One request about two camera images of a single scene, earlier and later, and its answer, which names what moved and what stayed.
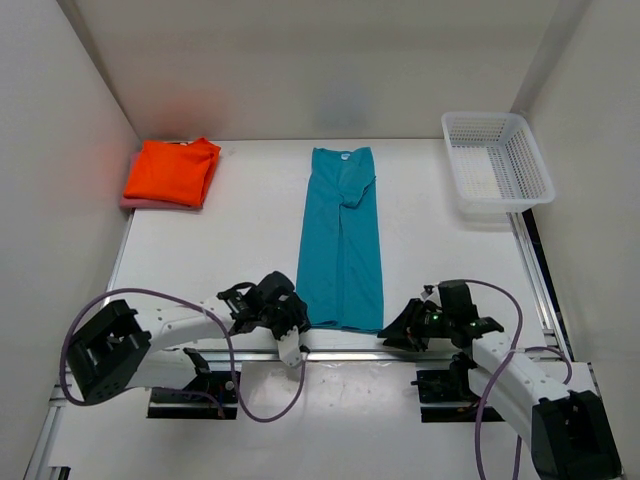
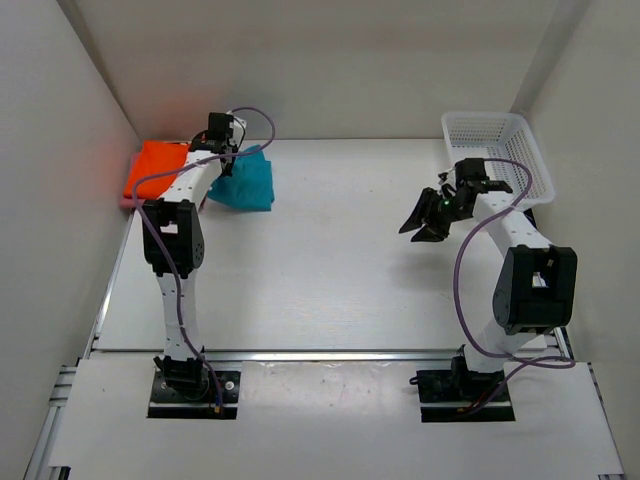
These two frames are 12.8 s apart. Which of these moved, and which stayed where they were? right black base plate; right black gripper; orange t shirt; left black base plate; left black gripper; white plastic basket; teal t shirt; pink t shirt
Moved: right black gripper; left black gripper; teal t shirt
Stayed: right black base plate; left black base plate; white plastic basket; orange t shirt; pink t shirt
